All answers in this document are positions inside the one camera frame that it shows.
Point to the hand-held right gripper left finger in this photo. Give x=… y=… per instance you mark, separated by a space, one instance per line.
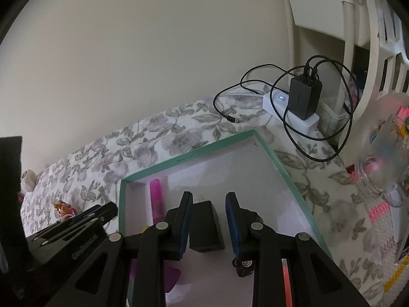
x=186 y=220

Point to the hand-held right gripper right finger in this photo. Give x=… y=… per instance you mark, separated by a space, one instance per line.
x=231 y=224

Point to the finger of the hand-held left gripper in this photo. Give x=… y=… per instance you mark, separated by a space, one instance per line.
x=105 y=212
x=86 y=212

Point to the black plug charger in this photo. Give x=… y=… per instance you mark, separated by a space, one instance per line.
x=206 y=227

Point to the small doll figure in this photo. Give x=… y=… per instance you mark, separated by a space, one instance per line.
x=64 y=210

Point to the magenta plastic stick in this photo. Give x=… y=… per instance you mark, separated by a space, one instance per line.
x=157 y=201

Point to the black toy car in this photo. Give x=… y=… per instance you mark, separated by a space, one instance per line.
x=246 y=264

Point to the teal cardboard box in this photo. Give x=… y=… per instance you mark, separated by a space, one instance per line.
x=255 y=182

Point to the purple round toy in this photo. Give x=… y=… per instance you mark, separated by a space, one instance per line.
x=172 y=276

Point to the pink and blue plastic toy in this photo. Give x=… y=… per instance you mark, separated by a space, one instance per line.
x=286 y=281

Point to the cream yarn ball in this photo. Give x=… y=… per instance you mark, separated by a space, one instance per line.
x=28 y=181

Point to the white power strip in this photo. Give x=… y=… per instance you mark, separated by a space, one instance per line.
x=274 y=100

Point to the black multiport charger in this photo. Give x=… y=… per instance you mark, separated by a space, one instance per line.
x=303 y=97

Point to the pastel toy brick structure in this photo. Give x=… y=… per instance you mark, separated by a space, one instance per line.
x=378 y=212

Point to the white plastic chair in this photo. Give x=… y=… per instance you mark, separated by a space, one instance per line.
x=319 y=9

